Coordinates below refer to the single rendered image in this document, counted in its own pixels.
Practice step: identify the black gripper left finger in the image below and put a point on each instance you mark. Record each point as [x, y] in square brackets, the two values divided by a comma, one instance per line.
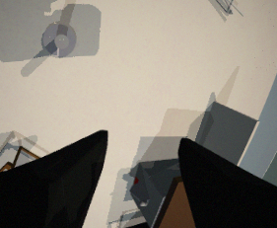
[56, 190]

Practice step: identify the long grey rectangular panel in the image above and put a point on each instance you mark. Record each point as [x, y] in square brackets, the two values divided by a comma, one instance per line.
[228, 133]

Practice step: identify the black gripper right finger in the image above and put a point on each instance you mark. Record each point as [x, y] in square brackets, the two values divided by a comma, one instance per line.
[222, 195]

